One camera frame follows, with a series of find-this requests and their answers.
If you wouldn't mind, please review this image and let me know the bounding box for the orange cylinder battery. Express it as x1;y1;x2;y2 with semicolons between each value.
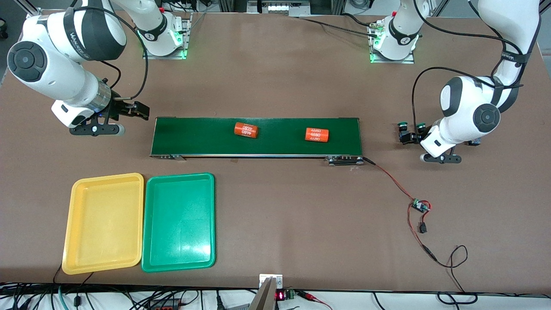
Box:
305;127;330;143
234;122;260;139

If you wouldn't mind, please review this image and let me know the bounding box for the yellow plastic tray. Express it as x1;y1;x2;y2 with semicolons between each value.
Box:
62;173;145;275

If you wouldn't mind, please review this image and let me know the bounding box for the green plastic tray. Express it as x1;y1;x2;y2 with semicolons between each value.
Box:
141;172;216;273

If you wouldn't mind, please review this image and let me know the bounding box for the green conveyor belt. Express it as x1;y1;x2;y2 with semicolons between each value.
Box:
149;116;364;166

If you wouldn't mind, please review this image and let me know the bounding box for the aluminium rack with lights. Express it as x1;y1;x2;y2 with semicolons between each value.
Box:
217;0;345;18

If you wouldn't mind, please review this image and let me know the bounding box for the red black clip lead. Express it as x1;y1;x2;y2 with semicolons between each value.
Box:
296;290;333;310

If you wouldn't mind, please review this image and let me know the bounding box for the red black conveyor wire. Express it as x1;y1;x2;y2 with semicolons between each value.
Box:
363;158;469;293

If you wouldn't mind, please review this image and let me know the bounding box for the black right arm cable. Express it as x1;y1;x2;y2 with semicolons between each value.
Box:
69;5;149;102

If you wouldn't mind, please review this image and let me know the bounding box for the aluminium frame profile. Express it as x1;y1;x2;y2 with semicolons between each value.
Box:
19;0;42;17

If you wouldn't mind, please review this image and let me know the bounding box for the black cable across table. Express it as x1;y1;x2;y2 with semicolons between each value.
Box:
296;16;379;39

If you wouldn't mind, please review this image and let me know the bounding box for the black looped cable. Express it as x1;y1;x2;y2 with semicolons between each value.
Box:
437;292;478;305

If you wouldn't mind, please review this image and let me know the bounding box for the grey metal camera mount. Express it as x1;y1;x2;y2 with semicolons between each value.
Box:
249;274;284;310

